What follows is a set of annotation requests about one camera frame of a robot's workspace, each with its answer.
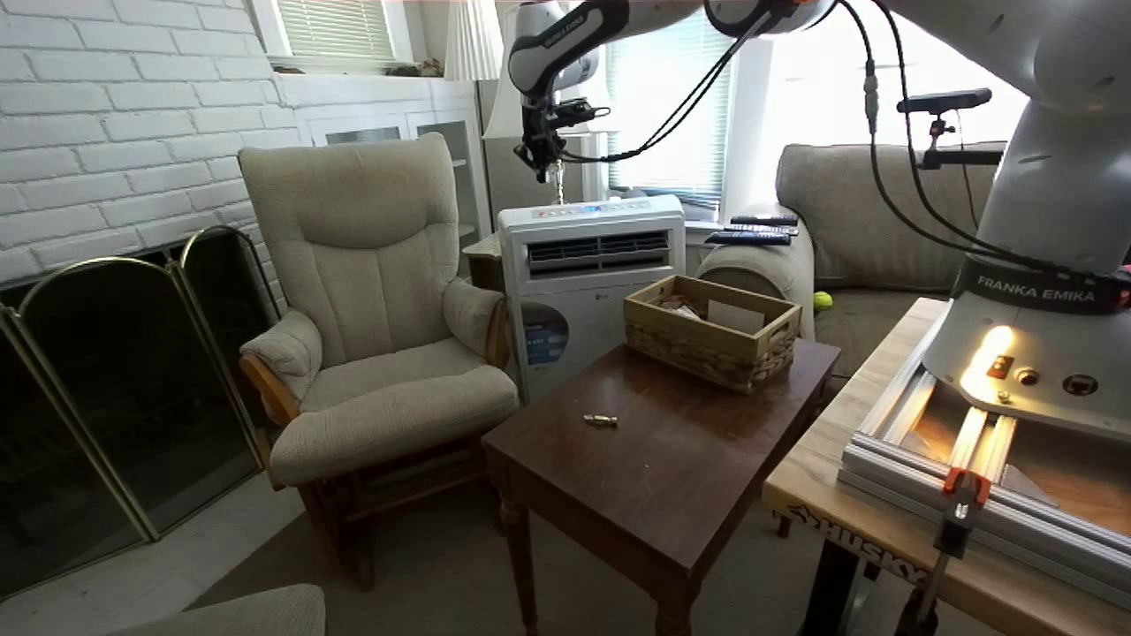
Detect brass black fireplace screen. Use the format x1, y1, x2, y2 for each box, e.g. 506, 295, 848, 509
0, 222, 287, 603

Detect white window frame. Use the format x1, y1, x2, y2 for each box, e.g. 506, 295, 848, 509
242, 0, 415, 73

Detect black camera on stand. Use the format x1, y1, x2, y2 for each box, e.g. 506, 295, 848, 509
894, 85, 1007, 169

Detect black remote blue buttons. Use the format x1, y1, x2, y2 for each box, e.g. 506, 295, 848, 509
704, 222, 799, 250

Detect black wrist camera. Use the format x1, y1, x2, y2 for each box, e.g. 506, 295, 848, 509
560, 100, 615, 132

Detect light wooden workbench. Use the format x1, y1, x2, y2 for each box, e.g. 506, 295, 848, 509
756, 295, 1131, 636

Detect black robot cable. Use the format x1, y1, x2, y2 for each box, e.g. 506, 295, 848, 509
838, 0, 1131, 290
560, 0, 845, 169

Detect aluminium rail mounting frame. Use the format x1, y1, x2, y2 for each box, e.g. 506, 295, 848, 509
838, 358, 1131, 594

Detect orange black bar clamp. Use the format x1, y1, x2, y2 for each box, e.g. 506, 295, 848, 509
894, 463, 989, 636

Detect dark wooden side table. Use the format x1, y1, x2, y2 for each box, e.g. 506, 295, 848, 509
477, 332, 845, 636

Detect white glass-door cabinet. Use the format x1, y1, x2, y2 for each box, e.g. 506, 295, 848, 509
315, 110, 488, 243

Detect beige rocking armchair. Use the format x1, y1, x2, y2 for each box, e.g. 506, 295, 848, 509
234, 127, 523, 594

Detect beige couch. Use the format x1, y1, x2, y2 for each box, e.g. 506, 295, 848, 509
684, 138, 1022, 382

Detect wooden crate box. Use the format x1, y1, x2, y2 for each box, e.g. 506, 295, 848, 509
619, 271, 804, 395

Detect white portable air conditioner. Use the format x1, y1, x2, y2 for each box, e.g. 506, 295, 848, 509
491, 191, 689, 411

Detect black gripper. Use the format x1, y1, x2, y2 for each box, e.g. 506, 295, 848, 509
516, 96, 571, 183

